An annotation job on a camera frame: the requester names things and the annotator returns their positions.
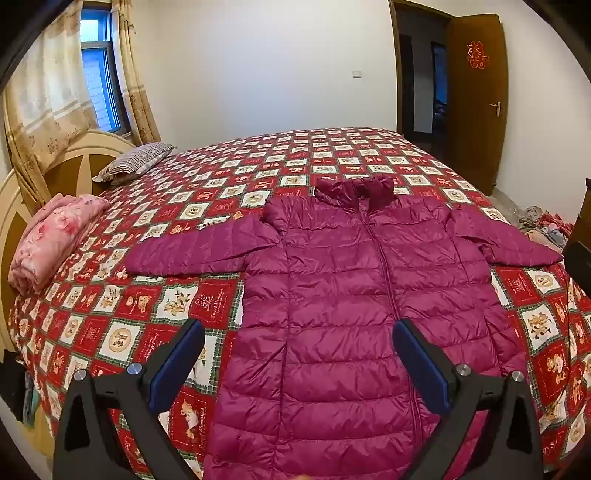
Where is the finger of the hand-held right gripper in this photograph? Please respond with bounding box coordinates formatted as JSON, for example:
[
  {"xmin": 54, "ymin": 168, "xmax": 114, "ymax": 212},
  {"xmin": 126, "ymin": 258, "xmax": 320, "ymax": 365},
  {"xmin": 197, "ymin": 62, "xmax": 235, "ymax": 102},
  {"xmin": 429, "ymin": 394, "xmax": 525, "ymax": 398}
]
[{"xmin": 564, "ymin": 239, "xmax": 591, "ymax": 282}]

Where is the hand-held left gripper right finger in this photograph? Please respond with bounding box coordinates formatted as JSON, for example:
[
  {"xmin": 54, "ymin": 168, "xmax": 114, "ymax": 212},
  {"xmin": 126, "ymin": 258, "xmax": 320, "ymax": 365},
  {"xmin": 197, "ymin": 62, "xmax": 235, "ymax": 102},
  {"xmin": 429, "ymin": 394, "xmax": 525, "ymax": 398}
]
[{"xmin": 392, "ymin": 318, "xmax": 544, "ymax": 480}]

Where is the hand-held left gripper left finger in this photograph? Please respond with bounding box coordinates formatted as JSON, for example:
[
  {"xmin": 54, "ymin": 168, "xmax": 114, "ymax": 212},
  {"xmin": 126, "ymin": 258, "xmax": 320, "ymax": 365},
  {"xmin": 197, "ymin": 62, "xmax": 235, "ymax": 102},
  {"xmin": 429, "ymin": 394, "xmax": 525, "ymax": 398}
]
[{"xmin": 54, "ymin": 318, "xmax": 206, "ymax": 480}]

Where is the magenta puffer jacket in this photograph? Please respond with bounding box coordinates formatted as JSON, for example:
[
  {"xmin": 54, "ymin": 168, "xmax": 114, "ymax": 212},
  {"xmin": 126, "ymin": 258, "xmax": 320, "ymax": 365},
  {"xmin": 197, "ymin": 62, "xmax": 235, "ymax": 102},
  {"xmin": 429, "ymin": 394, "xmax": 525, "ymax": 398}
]
[{"xmin": 124, "ymin": 174, "xmax": 565, "ymax": 480}]

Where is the pile of clothes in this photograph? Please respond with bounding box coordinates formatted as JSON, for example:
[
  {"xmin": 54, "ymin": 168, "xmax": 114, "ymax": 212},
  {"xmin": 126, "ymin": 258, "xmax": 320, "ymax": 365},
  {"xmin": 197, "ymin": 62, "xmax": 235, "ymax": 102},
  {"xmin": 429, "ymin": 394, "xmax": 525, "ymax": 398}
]
[{"xmin": 517, "ymin": 205, "xmax": 578, "ymax": 252}]

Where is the brown wooden cabinet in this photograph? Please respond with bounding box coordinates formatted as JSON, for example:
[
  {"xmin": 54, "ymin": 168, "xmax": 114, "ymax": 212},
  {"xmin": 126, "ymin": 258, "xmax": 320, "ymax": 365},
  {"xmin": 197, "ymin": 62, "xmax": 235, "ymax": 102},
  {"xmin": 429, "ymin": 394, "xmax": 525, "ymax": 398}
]
[{"xmin": 570, "ymin": 178, "xmax": 591, "ymax": 245}]

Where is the brown wooden door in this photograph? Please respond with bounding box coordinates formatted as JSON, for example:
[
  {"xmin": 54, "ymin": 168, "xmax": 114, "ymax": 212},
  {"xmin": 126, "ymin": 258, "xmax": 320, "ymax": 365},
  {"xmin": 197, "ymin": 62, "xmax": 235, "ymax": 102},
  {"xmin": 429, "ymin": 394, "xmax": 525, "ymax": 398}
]
[{"xmin": 445, "ymin": 14, "xmax": 505, "ymax": 197}]

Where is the pink floral folded blanket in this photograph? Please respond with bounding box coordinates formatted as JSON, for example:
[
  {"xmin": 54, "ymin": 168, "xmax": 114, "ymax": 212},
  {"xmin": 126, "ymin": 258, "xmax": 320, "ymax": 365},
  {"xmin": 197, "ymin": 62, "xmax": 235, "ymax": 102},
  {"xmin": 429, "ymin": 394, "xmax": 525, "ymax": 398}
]
[{"xmin": 8, "ymin": 194, "xmax": 112, "ymax": 294}]

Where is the red patchwork bed quilt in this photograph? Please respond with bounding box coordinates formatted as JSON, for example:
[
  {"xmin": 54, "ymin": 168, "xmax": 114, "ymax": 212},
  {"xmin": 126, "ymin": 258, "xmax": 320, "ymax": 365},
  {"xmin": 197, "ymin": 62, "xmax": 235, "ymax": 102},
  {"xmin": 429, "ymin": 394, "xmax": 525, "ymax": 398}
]
[{"xmin": 9, "ymin": 127, "xmax": 591, "ymax": 480}]

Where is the striped grey pillow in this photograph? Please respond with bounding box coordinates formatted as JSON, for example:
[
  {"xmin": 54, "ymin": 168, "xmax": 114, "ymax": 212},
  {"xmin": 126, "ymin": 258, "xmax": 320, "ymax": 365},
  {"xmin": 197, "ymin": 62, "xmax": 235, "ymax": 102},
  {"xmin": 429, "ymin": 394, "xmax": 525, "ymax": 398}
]
[{"xmin": 92, "ymin": 142, "xmax": 177, "ymax": 186}]

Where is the red paper door decoration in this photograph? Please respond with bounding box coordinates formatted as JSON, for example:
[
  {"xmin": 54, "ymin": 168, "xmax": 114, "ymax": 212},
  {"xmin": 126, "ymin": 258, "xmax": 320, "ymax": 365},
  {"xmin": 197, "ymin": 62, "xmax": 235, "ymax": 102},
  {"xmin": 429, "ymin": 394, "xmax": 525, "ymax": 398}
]
[{"xmin": 466, "ymin": 39, "xmax": 491, "ymax": 70}]

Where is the cream wooden headboard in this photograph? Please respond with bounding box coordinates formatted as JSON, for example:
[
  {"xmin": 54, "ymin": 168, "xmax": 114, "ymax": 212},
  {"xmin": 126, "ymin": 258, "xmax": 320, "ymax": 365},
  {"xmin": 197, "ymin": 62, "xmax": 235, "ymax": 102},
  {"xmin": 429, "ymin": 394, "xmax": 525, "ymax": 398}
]
[{"xmin": 0, "ymin": 129, "xmax": 139, "ymax": 365}]

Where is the beige floral curtain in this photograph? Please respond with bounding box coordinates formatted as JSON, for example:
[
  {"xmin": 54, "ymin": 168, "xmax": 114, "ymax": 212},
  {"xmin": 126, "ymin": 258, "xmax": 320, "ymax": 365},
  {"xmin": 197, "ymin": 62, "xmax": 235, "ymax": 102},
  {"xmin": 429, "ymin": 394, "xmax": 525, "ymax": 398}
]
[
  {"xmin": 4, "ymin": 0, "xmax": 98, "ymax": 204},
  {"xmin": 111, "ymin": 0, "xmax": 162, "ymax": 145}
]

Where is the blue-framed window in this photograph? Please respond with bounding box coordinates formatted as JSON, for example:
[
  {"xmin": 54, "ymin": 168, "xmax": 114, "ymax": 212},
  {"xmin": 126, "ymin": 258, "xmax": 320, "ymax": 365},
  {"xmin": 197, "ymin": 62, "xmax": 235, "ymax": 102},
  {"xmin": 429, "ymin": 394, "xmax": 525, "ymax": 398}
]
[{"xmin": 78, "ymin": 7, "xmax": 133, "ymax": 137}]

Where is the brown wooden door frame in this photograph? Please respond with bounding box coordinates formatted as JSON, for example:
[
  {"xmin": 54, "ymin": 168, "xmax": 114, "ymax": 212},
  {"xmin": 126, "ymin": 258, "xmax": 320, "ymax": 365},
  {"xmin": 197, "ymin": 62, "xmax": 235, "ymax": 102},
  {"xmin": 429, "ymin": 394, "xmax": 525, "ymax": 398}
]
[{"xmin": 389, "ymin": 0, "xmax": 455, "ymax": 139}]

